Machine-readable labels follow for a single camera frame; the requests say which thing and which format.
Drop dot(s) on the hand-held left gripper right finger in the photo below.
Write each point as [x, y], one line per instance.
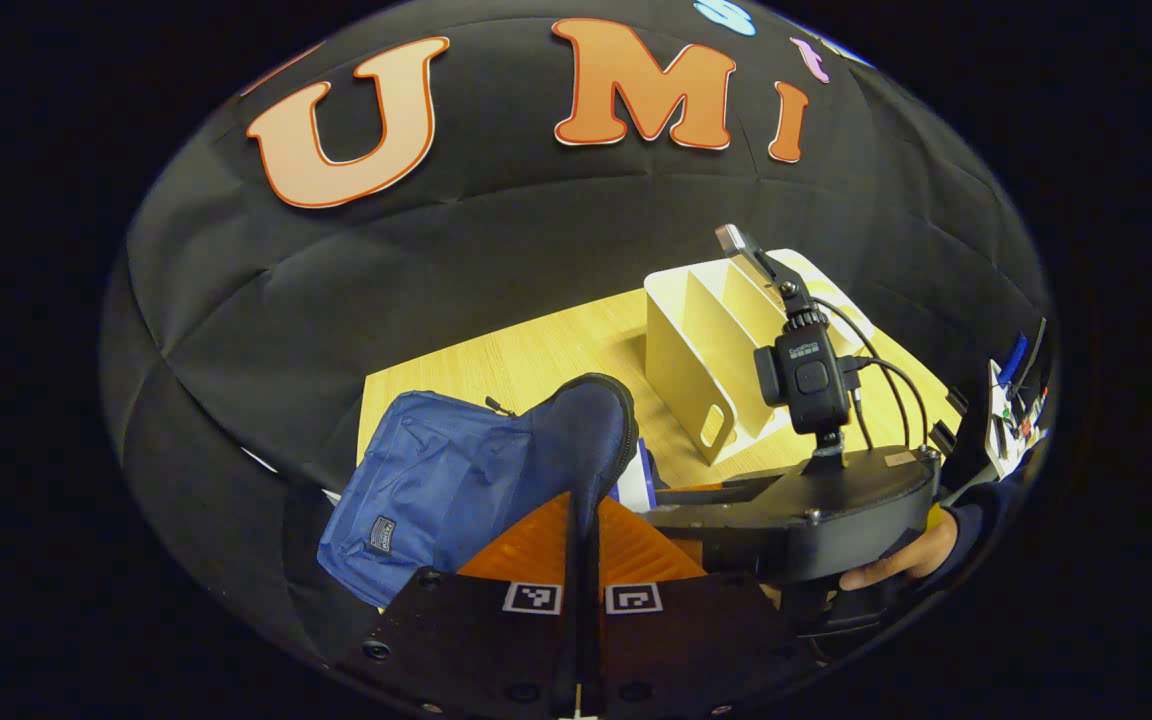
[686, 640]

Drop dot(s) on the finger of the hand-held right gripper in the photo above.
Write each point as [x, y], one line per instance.
[716, 515]

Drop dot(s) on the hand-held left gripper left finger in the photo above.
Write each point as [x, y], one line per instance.
[456, 640]

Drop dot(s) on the blue schoolbag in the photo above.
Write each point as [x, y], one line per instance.
[436, 470]

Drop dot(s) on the white bookshelf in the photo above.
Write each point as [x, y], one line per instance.
[686, 340]

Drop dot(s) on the black clamp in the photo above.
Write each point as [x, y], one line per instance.
[944, 440]

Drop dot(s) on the blue pen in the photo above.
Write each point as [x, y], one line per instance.
[1013, 360]

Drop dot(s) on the black backdrop cloth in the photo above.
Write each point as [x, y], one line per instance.
[496, 250]

